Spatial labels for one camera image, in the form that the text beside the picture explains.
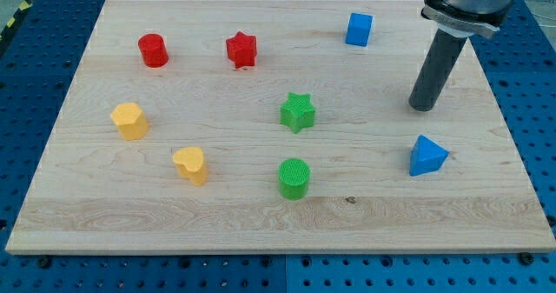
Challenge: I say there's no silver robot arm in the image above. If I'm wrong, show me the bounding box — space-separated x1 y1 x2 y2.
421 0 513 39

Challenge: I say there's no blue triangle block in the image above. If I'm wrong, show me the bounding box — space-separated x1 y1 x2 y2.
409 135 449 176

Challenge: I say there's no green star block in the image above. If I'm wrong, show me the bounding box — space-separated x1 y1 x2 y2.
280 92 315 134

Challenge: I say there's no green cylinder block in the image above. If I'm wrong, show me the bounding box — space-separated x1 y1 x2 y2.
278 158 310 200

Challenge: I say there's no light wooden board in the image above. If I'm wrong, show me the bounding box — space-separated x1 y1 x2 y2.
6 0 555 255

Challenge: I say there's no yellow heart block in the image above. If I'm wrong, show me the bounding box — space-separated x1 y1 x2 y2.
172 147 209 186

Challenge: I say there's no red star block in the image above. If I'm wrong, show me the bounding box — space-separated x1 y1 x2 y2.
225 31 257 69

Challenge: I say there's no blue cube block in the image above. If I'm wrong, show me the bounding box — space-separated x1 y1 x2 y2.
345 13 374 47

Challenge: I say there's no yellow hexagon block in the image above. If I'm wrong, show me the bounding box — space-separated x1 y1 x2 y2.
109 103 149 141

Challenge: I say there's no red cylinder block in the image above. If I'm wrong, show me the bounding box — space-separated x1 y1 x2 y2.
138 34 169 68

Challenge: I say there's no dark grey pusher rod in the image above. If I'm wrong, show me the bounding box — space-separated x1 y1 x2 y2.
408 30 467 112

